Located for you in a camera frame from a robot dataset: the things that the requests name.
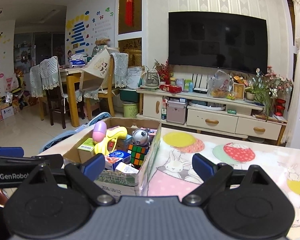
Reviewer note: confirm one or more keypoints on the chair with lace cover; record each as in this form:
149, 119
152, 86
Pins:
45, 79

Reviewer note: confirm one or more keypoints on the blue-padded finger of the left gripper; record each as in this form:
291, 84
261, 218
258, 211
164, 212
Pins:
16, 152

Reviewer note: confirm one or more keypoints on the wooden dining table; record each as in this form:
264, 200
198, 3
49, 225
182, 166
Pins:
72, 76

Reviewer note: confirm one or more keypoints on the red lantern ornament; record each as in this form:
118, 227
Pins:
279, 107

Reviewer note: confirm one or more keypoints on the white yellow medicine box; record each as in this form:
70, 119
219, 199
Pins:
125, 169

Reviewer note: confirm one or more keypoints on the cardboard milk carton box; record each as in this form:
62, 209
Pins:
119, 184

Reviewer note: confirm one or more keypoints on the wooden chair with cover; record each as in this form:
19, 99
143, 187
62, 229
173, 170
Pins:
103, 76

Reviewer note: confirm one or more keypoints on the framed picture gold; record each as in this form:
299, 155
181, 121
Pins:
239, 90

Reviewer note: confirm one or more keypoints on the potted flower plant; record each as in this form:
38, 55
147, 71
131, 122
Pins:
267, 87

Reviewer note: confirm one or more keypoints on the black flat television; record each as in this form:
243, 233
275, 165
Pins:
218, 40

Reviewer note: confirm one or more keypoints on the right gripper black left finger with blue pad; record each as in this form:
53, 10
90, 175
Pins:
81, 178

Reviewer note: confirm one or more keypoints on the cream TV cabinet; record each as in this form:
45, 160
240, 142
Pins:
238, 118

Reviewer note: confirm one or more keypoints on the red box on cabinet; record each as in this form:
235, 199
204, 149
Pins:
171, 88

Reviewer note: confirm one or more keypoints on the silver panda ball toy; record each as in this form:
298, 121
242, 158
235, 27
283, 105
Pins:
141, 137

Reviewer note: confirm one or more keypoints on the yellow pink toy gun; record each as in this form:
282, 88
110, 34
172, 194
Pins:
106, 139

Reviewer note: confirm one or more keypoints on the Rubik's cube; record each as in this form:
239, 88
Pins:
138, 154

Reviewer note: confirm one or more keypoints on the green lime box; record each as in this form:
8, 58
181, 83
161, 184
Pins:
86, 150

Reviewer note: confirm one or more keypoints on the plastic bag with snacks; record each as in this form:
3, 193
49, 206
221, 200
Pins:
218, 86

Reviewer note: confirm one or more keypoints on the pink storage case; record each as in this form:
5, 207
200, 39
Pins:
176, 112

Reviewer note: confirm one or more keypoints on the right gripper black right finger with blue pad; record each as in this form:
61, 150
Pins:
214, 178

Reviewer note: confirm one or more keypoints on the blue box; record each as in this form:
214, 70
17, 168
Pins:
116, 157

